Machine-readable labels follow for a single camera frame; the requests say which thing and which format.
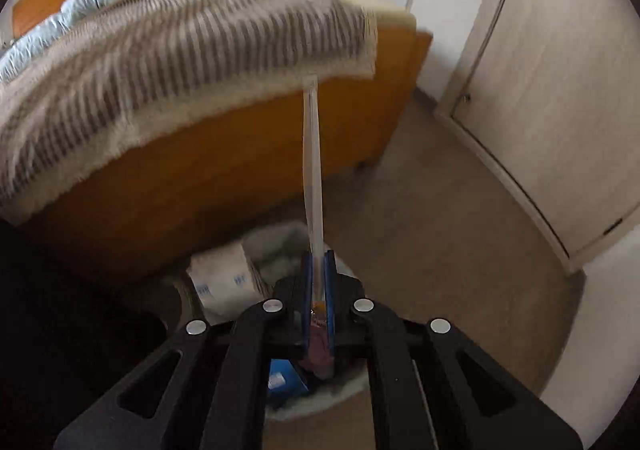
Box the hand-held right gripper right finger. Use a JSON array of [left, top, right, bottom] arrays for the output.
[[323, 251, 584, 450]]

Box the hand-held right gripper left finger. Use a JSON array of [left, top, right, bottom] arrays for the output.
[[53, 251, 314, 450]]

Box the trash bin with plastic liner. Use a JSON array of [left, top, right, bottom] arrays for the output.
[[172, 222, 368, 423]]

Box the white blue milk carton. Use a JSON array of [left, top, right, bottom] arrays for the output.
[[187, 242, 269, 327]]

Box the clear plastic wrapper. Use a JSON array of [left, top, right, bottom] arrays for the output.
[[302, 74, 334, 378]]

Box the small blue box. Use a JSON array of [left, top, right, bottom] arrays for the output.
[[267, 360, 309, 407]]

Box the cream mattress pad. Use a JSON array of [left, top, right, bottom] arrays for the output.
[[0, 0, 418, 225]]

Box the brown checkered bed sheet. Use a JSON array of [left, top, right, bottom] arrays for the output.
[[0, 0, 378, 211]]

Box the beige door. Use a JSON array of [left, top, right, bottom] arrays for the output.
[[435, 0, 640, 273]]

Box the orange wooden bed frame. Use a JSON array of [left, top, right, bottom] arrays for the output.
[[20, 27, 433, 291]]

